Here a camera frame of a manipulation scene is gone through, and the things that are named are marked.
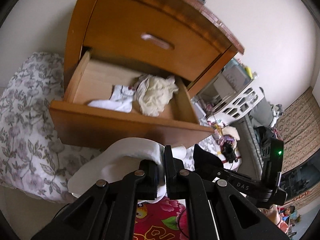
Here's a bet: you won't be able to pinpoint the wooden nightstand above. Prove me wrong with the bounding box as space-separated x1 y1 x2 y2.
62 0 245 98

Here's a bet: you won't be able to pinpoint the red parrot print blanket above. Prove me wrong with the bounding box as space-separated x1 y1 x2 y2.
133 197 189 240

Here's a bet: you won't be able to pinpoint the floral grey white quilt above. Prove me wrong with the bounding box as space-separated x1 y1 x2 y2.
0 51 243 204

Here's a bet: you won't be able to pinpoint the person's right hand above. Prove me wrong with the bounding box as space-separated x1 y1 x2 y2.
258 204 281 226

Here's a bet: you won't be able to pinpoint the white cloth garment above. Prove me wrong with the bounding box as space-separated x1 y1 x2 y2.
67 137 167 204

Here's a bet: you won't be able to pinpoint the grey sofa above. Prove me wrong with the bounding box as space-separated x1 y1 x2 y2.
231 98 273 180

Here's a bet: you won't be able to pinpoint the black cable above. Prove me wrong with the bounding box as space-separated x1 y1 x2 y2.
176 207 190 239

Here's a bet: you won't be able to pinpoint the white hello kitty sock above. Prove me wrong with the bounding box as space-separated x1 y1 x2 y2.
88 85 135 113

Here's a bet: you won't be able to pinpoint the dark clothes on sofa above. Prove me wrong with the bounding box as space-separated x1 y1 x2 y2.
254 126 277 150

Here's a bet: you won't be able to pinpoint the colourful clutter pile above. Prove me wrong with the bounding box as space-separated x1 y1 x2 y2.
207 120 240 164

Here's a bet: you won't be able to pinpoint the patterned brown curtain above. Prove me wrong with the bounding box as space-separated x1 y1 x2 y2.
276 87 319 173

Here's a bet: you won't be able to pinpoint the grey stuffed toy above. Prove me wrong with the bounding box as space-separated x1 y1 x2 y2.
270 104 284 128

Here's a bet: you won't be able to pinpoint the white lattice shelf rack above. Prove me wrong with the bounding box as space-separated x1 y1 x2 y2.
191 58 264 124

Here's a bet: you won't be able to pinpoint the cream sheer garment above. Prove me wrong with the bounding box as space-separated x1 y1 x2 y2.
134 74 179 117

